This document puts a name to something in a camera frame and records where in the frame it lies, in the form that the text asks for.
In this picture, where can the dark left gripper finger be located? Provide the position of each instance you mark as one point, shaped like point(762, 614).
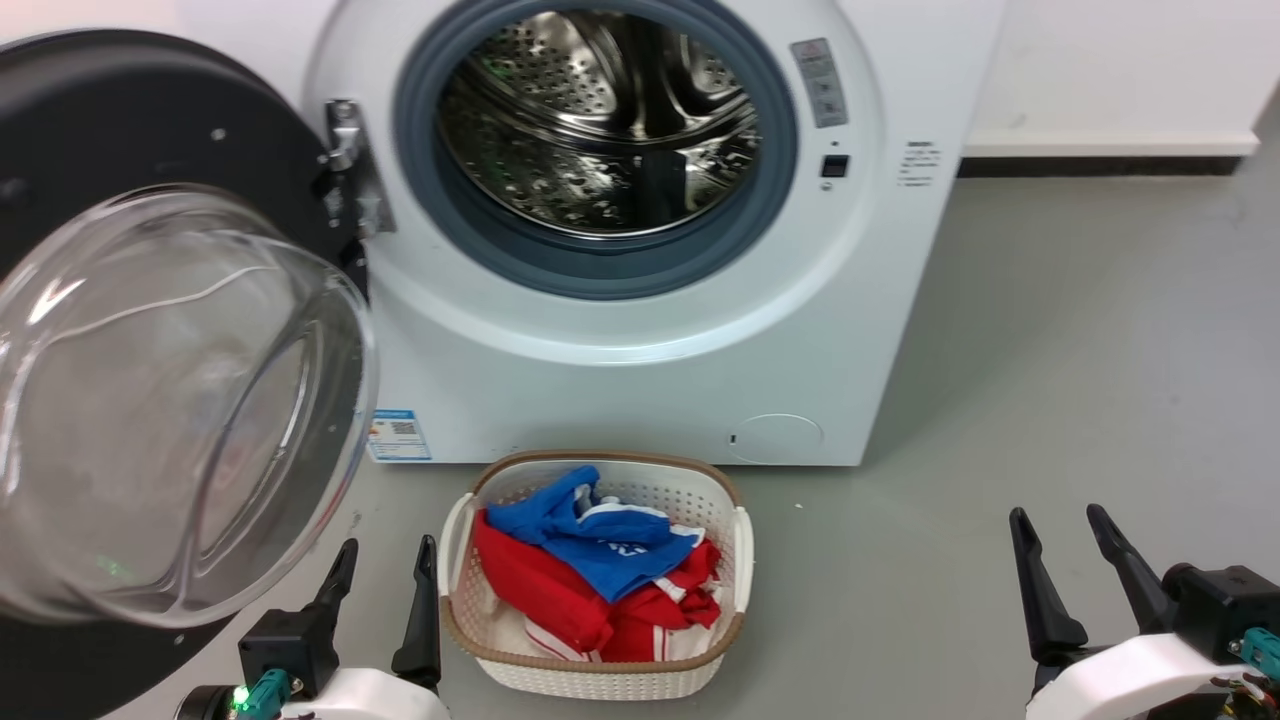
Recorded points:
point(338, 585)
point(423, 630)

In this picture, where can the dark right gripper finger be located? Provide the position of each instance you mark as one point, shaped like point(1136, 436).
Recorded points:
point(1045, 610)
point(1130, 570)

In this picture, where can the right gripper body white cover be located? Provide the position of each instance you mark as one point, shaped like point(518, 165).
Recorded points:
point(1130, 675)

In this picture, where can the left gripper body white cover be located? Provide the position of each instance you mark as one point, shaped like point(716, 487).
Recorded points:
point(370, 695)

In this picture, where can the black round washer door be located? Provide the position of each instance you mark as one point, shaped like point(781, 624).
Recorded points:
point(100, 120)

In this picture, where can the white front-load washing machine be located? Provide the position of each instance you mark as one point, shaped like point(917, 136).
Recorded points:
point(600, 400)

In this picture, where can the grey rubber door gasket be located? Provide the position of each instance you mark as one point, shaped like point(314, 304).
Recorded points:
point(600, 270)

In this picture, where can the metal door hinge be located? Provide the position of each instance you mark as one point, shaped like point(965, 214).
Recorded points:
point(345, 135)

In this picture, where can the black door latch socket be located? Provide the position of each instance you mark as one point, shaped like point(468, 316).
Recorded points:
point(835, 166)

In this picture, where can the stainless steel washer drum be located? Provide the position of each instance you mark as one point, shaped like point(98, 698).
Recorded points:
point(600, 100)

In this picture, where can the red white-striped garment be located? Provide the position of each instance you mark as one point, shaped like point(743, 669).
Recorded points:
point(540, 590)

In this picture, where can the blue energy label sticker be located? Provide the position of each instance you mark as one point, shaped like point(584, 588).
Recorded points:
point(400, 436)

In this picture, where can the white brown-rimmed laundry basket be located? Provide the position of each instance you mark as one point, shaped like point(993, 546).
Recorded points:
point(600, 680)

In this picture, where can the blue garment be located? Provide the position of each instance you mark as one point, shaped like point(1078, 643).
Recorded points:
point(610, 565)

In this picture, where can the round drain filter cover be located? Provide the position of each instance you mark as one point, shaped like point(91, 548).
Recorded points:
point(776, 438)

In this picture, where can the black baseboard strip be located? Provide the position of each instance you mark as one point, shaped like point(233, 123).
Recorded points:
point(1100, 167)

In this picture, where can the small text sticker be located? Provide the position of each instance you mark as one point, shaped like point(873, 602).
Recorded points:
point(920, 164)

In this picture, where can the grey warning sticker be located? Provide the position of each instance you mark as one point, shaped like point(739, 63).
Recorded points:
point(820, 82)

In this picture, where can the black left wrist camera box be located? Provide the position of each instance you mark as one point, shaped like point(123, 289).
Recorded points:
point(290, 645)

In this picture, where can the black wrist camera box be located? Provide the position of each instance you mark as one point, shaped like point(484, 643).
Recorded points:
point(290, 645)
point(1220, 605)

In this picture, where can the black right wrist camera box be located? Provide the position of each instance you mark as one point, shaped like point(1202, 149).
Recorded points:
point(1220, 605)

